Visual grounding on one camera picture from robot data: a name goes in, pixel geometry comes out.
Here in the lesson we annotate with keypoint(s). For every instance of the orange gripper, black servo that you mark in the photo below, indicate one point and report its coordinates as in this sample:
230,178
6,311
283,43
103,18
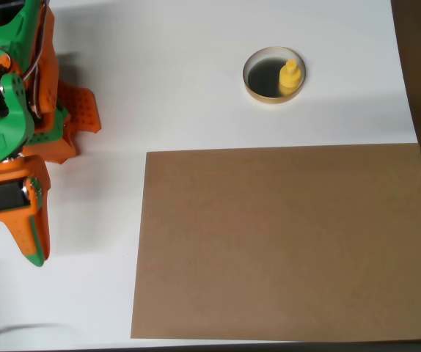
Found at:
6,196

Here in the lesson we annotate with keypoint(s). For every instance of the small yellow plastic piece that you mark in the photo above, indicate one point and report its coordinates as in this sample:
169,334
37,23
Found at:
289,78

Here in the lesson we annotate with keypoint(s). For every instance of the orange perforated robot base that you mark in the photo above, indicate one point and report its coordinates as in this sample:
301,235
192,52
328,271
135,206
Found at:
84,110

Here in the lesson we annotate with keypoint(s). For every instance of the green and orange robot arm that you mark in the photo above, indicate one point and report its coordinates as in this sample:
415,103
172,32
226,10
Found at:
12,121

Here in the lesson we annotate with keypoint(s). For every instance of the round dish with gold rim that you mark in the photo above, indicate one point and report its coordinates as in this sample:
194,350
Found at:
262,78

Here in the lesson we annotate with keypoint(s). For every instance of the white board sheet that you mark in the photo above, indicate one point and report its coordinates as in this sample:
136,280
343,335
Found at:
159,55

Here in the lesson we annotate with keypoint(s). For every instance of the brown cardboard sheet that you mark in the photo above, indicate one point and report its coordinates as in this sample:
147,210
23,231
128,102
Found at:
287,238

